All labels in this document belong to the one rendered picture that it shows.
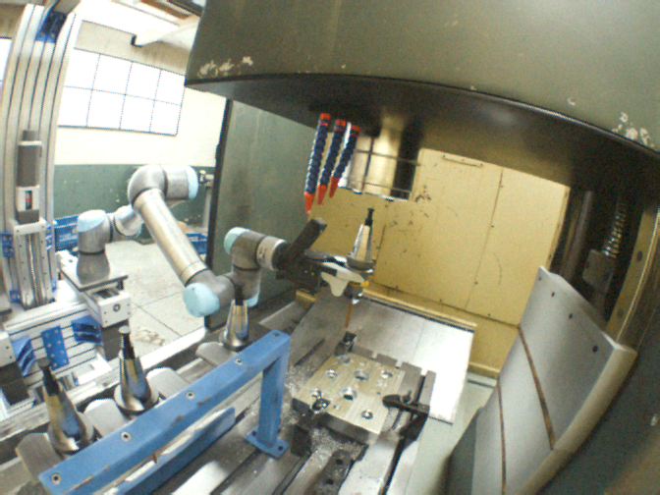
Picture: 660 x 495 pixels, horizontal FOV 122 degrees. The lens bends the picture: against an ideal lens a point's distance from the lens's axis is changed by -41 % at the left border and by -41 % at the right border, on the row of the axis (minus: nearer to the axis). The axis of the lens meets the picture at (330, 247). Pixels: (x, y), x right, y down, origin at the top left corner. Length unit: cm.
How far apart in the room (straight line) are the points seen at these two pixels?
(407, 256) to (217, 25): 144
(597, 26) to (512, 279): 146
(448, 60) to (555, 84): 10
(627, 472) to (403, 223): 147
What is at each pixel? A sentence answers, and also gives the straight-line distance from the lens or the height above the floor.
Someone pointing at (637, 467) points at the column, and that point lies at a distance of 46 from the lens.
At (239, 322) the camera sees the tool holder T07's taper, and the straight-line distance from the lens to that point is 53.
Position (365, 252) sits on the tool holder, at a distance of 61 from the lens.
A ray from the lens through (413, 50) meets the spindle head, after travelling 30.
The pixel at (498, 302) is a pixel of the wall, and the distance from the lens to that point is 170.
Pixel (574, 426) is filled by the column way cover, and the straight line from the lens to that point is 51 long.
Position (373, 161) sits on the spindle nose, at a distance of 53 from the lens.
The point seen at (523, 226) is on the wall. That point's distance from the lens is 164.
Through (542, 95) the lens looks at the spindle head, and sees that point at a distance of 29.
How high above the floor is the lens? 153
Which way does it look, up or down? 15 degrees down
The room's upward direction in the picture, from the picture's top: 11 degrees clockwise
